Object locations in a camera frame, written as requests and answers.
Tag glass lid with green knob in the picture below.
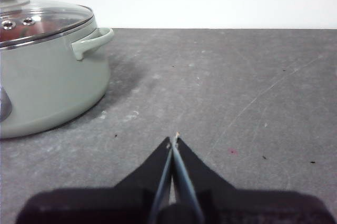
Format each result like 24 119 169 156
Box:
0 0 95 51

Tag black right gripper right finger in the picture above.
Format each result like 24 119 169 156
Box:
173 136 335 224

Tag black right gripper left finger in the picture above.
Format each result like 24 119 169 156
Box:
15 136 172 224

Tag pale green electric cooking pot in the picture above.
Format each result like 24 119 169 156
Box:
0 21 115 139

